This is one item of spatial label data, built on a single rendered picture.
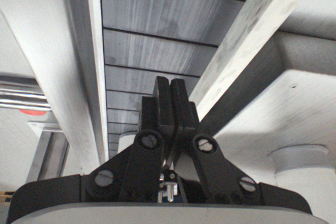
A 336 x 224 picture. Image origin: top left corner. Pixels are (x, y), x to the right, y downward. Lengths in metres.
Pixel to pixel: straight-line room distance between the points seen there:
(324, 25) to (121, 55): 0.19
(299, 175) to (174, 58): 0.29
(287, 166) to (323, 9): 0.25
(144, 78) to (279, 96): 0.14
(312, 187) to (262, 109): 0.17
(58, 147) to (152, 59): 0.31
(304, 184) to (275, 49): 0.23
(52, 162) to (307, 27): 0.41
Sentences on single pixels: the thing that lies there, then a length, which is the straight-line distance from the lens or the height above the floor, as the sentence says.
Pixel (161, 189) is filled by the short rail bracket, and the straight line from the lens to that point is 0.57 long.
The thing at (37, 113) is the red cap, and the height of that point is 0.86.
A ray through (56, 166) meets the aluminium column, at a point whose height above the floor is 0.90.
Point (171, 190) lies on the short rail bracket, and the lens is 0.47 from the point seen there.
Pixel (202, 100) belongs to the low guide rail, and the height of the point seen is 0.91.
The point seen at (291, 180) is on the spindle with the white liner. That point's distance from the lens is 0.41.
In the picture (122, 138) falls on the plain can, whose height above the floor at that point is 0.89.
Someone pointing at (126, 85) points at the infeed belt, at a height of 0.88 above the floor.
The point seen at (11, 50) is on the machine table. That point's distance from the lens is 0.29.
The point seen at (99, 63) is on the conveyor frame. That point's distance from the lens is 0.19.
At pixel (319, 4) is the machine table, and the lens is 0.24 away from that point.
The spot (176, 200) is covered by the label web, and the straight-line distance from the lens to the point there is 0.63.
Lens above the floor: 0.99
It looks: 31 degrees down
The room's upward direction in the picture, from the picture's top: 180 degrees clockwise
